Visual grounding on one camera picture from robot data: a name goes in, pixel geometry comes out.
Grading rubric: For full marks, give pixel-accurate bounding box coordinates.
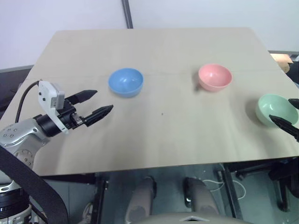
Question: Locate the grey left robot leg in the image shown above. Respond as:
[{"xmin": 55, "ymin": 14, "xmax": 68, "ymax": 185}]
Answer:
[{"xmin": 124, "ymin": 176, "xmax": 157, "ymax": 224}]

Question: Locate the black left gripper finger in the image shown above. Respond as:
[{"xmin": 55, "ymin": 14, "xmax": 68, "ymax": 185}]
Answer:
[
  {"xmin": 81, "ymin": 105, "xmax": 114, "ymax": 128},
  {"xmin": 67, "ymin": 89, "xmax": 98, "ymax": 105}
]

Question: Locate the dark vertical wall post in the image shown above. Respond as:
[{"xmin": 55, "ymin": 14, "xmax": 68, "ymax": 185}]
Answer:
[{"xmin": 121, "ymin": 0, "xmax": 134, "ymax": 29}]

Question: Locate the pink bowl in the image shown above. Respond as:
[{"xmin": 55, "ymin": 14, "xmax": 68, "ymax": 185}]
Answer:
[{"xmin": 198, "ymin": 63, "xmax": 233, "ymax": 92}]

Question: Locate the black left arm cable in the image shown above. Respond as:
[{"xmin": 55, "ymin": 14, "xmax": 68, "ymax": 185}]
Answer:
[{"xmin": 14, "ymin": 80, "xmax": 43, "ymax": 124}]

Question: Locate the black webbing strap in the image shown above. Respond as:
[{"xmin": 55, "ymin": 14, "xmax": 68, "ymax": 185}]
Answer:
[{"xmin": 0, "ymin": 146, "xmax": 68, "ymax": 224}]

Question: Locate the white floor cable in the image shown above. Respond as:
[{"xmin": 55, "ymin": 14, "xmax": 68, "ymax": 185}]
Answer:
[{"xmin": 202, "ymin": 179, "xmax": 247, "ymax": 200}]

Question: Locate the green bowl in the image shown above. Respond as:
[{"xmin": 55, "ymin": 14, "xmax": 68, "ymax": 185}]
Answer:
[{"xmin": 255, "ymin": 93, "xmax": 299, "ymax": 128}]

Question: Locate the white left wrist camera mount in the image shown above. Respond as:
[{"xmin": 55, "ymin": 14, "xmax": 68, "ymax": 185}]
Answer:
[{"xmin": 38, "ymin": 80, "xmax": 70, "ymax": 134}]

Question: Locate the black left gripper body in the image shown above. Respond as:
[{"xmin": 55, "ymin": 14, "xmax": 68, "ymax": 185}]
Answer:
[{"xmin": 57, "ymin": 98, "xmax": 85, "ymax": 131}]

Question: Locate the brown cardboard box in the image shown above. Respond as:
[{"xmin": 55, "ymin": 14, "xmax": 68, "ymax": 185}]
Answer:
[{"xmin": 270, "ymin": 53, "xmax": 293, "ymax": 73}]

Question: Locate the blue bowl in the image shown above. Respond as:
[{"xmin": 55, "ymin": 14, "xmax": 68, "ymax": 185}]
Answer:
[{"xmin": 107, "ymin": 67, "xmax": 144, "ymax": 98}]

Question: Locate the grey robot leg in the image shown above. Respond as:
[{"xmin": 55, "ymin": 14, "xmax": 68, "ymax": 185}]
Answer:
[
  {"xmin": 124, "ymin": 176, "xmax": 157, "ymax": 224},
  {"xmin": 185, "ymin": 177, "xmax": 222, "ymax": 220}
]

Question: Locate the grey right robot leg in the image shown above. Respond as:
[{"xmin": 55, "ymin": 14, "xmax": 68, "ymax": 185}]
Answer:
[{"xmin": 185, "ymin": 177, "xmax": 222, "ymax": 220}]

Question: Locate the black chair base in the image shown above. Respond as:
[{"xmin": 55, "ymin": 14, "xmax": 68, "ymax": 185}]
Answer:
[{"xmin": 235, "ymin": 160, "xmax": 299, "ymax": 212}]

